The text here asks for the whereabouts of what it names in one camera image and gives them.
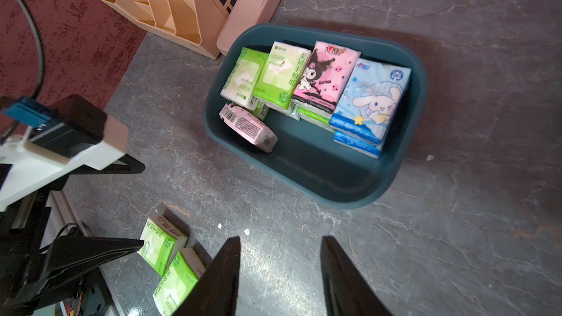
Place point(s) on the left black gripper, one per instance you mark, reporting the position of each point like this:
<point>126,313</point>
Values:
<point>33,276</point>

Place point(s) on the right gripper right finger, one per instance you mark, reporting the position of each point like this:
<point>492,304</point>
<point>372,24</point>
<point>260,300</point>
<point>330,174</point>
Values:
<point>345,290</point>

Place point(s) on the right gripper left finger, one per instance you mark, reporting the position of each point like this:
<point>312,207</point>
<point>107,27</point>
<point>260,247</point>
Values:
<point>216,293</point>

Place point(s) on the green tissue pack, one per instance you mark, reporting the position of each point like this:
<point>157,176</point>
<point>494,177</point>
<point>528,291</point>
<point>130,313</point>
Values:
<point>178,281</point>
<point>281,75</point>
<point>261,111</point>
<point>242,81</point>
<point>161,242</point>
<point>315,119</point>

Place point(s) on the teal plastic storage box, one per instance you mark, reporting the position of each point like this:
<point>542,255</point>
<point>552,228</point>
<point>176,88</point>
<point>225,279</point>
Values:
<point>305,156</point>

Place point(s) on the pink tissue pack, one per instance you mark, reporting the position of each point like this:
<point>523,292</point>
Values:
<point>248,126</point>
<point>324,78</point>

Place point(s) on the blue tissue pack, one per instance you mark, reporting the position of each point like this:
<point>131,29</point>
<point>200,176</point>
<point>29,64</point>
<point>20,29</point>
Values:
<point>369,101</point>
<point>358,145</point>

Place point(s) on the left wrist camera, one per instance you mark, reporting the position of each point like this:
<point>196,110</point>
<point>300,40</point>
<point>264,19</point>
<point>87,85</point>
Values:
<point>71,136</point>

